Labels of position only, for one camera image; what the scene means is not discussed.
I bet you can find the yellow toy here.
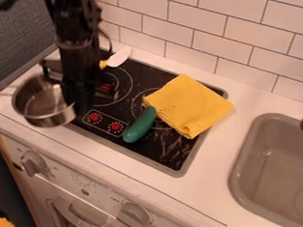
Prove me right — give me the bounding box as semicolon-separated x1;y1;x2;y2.
0;216;19;227

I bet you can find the toy stove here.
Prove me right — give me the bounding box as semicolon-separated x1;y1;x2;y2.
61;46;232;182

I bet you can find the green toy cucumber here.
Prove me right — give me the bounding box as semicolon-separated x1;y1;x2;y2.
121;104;158;146

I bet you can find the toy sink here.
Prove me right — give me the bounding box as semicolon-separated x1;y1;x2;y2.
224;110;303;227

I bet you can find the white toy knife yellow handle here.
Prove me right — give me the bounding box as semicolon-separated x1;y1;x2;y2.
97;43;134;72

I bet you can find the silver pot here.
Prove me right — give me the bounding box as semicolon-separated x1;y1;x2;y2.
9;72;80;130

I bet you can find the yellow cloth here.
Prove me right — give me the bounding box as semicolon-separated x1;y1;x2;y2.
138;71;238;143

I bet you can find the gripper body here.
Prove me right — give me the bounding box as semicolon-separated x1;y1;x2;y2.
37;42;121;118

